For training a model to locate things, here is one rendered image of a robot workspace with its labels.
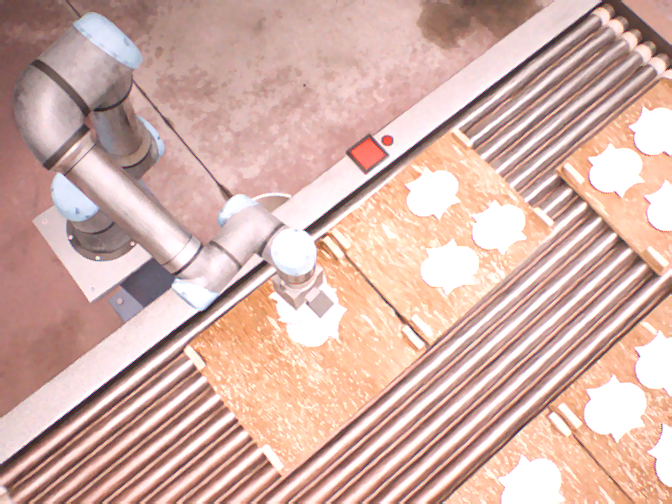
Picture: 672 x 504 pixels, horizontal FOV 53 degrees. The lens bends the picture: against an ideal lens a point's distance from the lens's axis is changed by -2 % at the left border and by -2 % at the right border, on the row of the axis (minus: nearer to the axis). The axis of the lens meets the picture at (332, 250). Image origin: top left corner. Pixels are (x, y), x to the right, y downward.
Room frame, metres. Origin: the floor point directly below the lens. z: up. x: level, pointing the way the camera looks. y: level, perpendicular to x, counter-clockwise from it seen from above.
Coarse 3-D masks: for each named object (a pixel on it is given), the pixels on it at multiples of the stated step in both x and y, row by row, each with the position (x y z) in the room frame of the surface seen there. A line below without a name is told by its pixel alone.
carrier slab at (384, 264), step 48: (432, 144) 0.76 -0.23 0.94; (384, 192) 0.63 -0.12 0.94; (480, 192) 0.64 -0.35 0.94; (384, 240) 0.51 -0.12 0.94; (432, 240) 0.51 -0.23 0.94; (528, 240) 0.52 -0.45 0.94; (384, 288) 0.40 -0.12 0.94; (432, 288) 0.40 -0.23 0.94; (480, 288) 0.40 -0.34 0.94; (432, 336) 0.29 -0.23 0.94
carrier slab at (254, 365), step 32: (320, 256) 0.47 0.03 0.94; (352, 288) 0.39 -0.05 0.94; (224, 320) 0.31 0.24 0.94; (256, 320) 0.31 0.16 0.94; (352, 320) 0.32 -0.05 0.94; (384, 320) 0.32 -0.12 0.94; (224, 352) 0.24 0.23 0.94; (256, 352) 0.24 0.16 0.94; (288, 352) 0.25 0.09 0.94; (320, 352) 0.25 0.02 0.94; (352, 352) 0.25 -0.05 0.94; (384, 352) 0.25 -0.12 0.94; (416, 352) 0.25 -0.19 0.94; (224, 384) 0.17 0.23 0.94; (256, 384) 0.17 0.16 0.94; (288, 384) 0.18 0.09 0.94; (320, 384) 0.18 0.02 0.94; (352, 384) 0.18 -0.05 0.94; (384, 384) 0.18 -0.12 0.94; (256, 416) 0.11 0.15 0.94; (288, 416) 0.11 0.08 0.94; (320, 416) 0.11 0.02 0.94; (352, 416) 0.11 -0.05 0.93; (288, 448) 0.04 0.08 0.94
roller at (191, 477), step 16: (656, 80) 0.99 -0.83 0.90; (640, 96) 0.93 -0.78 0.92; (560, 160) 0.74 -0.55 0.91; (544, 176) 0.70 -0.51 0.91; (528, 192) 0.65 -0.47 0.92; (544, 192) 0.65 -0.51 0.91; (240, 432) 0.07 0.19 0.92; (224, 448) 0.04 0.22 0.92; (240, 448) 0.04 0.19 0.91; (192, 464) 0.00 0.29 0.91; (208, 464) 0.00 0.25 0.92; (176, 480) -0.03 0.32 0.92; (192, 480) -0.03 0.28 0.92; (160, 496) -0.06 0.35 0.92; (176, 496) -0.06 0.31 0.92
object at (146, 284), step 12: (156, 264) 0.51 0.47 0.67; (132, 276) 0.47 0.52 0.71; (144, 276) 0.48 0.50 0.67; (156, 276) 0.50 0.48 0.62; (168, 276) 0.52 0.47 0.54; (132, 288) 0.47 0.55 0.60; (144, 288) 0.47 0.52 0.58; (156, 288) 0.48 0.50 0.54; (168, 288) 0.50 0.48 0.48; (96, 300) 0.37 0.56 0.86; (108, 300) 0.57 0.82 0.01; (120, 300) 0.57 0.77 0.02; (132, 300) 0.57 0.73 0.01; (144, 300) 0.47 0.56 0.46; (120, 312) 0.52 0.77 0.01; (132, 312) 0.53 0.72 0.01
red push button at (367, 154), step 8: (360, 144) 0.76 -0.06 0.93; (368, 144) 0.76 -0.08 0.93; (352, 152) 0.74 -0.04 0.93; (360, 152) 0.74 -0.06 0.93; (368, 152) 0.74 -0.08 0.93; (376, 152) 0.74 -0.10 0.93; (360, 160) 0.72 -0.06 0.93; (368, 160) 0.72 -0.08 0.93; (376, 160) 0.72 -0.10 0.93; (368, 168) 0.70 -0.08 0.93
